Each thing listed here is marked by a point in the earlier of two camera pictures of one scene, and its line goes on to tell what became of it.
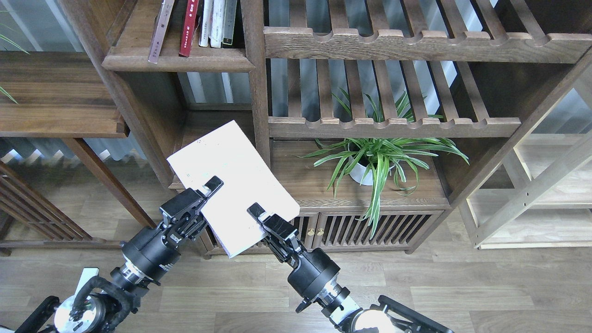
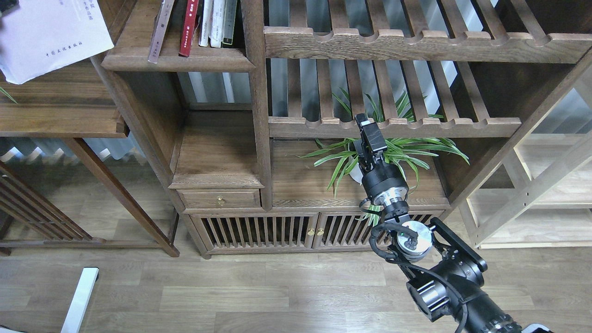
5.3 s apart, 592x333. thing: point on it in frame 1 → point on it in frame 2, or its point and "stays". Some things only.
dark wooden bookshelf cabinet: [375, 114] stays
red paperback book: [188, 28] stays
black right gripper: [315, 273] → [383, 184]
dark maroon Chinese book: [159, 30] stays
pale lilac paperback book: [227, 153] → [40, 37]
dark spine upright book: [229, 23] stays
